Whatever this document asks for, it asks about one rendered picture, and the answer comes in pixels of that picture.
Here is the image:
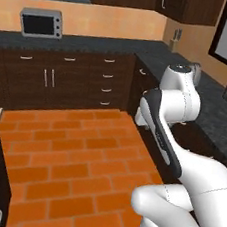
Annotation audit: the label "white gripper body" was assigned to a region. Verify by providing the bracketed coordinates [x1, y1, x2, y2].
[132, 103, 152, 128]

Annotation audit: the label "grey toaster oven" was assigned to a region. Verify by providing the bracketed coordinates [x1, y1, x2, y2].
[16, 5, 67, 43]

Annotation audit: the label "dark wood lower cupboards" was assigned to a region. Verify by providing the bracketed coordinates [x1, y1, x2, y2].
[0, 37, 138, 126]

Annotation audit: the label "wooden knife block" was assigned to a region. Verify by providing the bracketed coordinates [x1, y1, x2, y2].
[168, 27, 184, 54]

